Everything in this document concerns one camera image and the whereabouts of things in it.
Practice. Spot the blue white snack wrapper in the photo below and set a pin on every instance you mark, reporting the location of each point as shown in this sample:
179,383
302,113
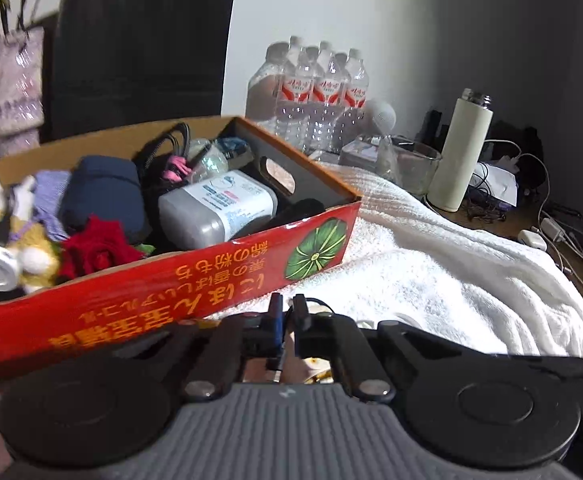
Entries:
234,149

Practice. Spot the yellow and white plush toy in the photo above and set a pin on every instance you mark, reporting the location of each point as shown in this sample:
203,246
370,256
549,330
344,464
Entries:
39,245

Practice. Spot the small black device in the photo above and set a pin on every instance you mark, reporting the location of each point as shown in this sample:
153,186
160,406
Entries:
430,127

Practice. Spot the red artificial rose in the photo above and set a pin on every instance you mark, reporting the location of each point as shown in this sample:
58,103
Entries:
96,250

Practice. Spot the white towel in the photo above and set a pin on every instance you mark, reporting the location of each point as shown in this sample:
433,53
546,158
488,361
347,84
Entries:
446,270

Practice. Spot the pack of water bottles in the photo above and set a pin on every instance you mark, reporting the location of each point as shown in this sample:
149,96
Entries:
316,95

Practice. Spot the navy blue pouch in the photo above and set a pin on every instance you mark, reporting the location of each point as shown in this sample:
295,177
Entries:
101,185

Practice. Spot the red cardboard box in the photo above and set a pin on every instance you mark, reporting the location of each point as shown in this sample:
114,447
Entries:
171,285

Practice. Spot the purple glass vase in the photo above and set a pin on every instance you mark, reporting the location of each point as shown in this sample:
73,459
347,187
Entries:
11,85

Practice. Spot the white round speaker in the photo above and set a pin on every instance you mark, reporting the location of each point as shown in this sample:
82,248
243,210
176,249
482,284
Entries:
381,115

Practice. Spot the clear wet wipes canister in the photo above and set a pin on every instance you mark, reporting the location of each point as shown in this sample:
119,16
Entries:
206,210

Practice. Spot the white thermos bottle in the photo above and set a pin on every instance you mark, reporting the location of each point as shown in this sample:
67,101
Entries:
459,160

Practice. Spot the purple cloth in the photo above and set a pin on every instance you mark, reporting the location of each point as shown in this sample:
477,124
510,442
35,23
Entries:
51,185

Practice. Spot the clear glass bowl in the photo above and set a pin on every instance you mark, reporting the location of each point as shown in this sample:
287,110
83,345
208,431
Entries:
411,165

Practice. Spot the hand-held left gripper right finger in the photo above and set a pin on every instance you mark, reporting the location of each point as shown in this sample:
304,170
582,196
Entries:
299,316

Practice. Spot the white charger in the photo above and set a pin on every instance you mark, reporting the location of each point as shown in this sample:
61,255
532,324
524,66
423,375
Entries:
531,240

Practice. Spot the black paper bag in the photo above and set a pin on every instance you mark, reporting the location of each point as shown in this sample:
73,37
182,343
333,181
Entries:
136,50

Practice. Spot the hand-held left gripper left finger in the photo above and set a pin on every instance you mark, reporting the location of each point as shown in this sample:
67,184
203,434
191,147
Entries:
275,316

